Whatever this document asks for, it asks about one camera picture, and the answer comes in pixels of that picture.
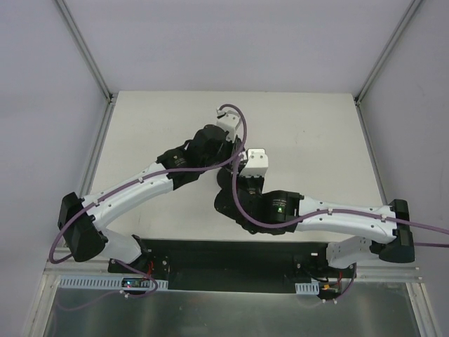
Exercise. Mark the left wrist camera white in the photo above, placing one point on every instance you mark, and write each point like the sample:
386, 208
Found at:
229, 121

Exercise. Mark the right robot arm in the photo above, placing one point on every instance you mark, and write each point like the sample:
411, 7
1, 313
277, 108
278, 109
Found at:
376, 232

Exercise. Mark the left white cable duct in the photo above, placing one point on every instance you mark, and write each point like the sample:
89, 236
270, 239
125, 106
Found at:
111, 283

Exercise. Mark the left aluminium frame post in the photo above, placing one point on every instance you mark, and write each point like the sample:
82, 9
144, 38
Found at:
82, 46

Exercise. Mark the black phone stand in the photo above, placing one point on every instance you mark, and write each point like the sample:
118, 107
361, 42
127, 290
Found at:
224, 179

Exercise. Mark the right white cable duct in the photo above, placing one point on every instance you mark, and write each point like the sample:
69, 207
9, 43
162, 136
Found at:
307, 289

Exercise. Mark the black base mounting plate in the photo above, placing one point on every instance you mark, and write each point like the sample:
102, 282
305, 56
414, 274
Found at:
253, 267

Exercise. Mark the aluminium frame post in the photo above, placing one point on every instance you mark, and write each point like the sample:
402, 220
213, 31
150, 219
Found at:
82, 46
396, 35

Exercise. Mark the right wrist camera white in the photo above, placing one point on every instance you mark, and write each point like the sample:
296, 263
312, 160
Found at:
255, 163

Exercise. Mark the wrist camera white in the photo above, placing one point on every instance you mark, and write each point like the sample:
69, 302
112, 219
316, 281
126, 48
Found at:
255, 163
229, 121

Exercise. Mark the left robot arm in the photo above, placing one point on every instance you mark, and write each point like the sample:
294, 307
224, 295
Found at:
83, 221

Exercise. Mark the right aluminium frame post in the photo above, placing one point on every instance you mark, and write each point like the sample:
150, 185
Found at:
396, 35

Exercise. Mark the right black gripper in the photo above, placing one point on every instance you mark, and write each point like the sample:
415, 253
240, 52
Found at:
226, 177

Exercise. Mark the white cable duct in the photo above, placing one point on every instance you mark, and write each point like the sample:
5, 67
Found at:
307, 289
111, 283

